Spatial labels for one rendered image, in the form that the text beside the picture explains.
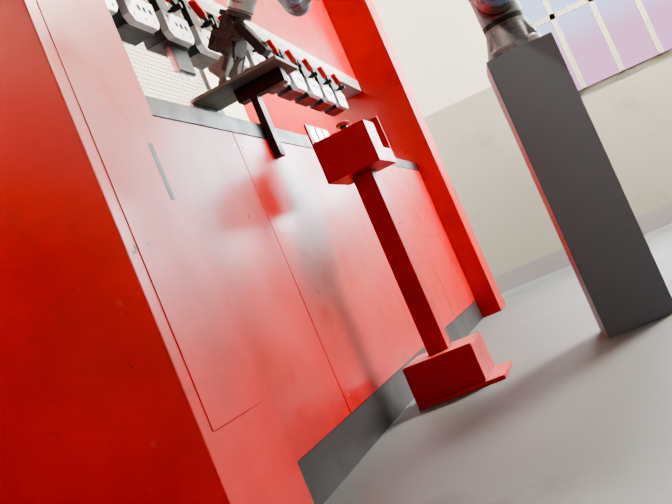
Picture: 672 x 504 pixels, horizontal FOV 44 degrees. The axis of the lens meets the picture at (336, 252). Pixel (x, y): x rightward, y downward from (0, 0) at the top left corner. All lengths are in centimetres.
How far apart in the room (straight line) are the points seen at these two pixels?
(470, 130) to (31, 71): 461
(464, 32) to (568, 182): 369
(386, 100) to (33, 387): 336
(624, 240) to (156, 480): 140
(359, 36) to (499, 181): 166
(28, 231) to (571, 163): 141
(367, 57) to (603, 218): 248
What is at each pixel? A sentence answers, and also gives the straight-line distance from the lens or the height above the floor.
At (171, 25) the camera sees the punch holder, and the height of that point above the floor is 121.
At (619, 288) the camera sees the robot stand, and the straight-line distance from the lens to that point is 220.
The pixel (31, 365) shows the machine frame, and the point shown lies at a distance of 126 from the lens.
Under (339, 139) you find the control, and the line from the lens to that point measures 225.
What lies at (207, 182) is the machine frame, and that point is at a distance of 175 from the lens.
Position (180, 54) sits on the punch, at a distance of 238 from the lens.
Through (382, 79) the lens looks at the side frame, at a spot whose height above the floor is 135.
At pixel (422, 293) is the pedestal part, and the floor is 29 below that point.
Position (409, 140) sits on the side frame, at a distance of 434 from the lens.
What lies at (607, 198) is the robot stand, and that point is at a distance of 219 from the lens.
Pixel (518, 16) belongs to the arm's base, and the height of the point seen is 86.
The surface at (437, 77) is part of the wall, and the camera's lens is 574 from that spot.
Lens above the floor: 34
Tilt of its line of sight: 4 degrees up
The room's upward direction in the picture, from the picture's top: 23 degrees counter-clockwise
